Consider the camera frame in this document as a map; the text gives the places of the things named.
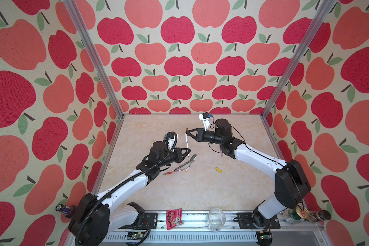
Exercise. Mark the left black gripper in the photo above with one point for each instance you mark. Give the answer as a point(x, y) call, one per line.
point(179, 156)

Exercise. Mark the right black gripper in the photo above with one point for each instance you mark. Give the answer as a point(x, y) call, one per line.
point(199, 135)

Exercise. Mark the white pen brown end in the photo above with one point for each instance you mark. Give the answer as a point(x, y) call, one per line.
point(187, 143)

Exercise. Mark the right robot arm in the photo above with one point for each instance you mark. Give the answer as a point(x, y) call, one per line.
point(291, 185)

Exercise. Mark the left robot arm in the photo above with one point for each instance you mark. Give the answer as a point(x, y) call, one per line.
point(95, 216)

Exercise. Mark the green pen cap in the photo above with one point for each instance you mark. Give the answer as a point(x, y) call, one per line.
point(193, 158)

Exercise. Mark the green marker pen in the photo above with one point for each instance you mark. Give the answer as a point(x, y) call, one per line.
point(182, 166)

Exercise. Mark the red gel pen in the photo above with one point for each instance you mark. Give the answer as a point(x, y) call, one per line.
point(168, 173)

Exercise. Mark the pink snack packet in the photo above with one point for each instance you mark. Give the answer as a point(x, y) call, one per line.
point(174, 218)

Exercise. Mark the clear plastic cup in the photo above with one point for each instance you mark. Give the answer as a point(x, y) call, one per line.
point(216, 220)

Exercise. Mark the green drink can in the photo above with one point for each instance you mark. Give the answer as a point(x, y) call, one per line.
point(295, 216)

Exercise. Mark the purple bottle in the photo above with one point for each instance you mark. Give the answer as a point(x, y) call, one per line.
point(67, 211)

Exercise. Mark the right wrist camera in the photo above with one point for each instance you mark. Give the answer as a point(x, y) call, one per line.
point(205, 118)

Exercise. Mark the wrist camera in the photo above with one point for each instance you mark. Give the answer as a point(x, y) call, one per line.
point(205, 118)
point(170, 139)

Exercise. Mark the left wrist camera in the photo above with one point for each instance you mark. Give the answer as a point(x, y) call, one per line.
point(170, 139)

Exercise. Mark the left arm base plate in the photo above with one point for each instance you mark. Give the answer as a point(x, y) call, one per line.
point(146, 221)

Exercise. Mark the aluminium front rail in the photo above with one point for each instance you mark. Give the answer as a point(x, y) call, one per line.
point(195, 232)

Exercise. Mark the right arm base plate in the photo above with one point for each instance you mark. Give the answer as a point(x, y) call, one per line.
point(251, 221)

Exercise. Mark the left aluminium corner post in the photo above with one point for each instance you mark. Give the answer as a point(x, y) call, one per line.
point(81, 27)

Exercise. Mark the aluminium corner post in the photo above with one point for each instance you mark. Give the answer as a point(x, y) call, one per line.
point(309, 35)
point(81, 27)

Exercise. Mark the right aluminium corner post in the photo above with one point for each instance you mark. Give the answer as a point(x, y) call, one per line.
point(309, 35)

